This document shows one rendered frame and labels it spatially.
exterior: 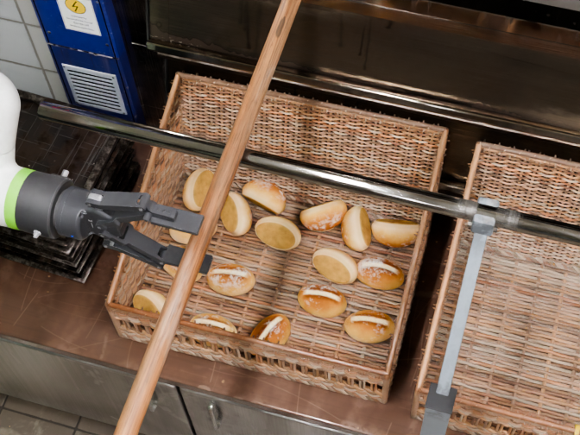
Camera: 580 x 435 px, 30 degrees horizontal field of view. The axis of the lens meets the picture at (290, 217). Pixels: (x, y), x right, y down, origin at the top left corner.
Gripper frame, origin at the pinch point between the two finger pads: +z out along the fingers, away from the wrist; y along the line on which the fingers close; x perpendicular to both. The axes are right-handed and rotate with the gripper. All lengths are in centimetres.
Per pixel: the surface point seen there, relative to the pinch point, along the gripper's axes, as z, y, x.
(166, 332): 1.0, -0.7, 14.5
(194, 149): -6.3, 2.8, -16.7
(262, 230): -4, 56, -33
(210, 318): -8, 55, -11
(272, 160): 6.0, 2.2, -17.8
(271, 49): 0.5, -1.1, -35.5
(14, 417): -62, 120, 3
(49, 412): -53, 120, -1
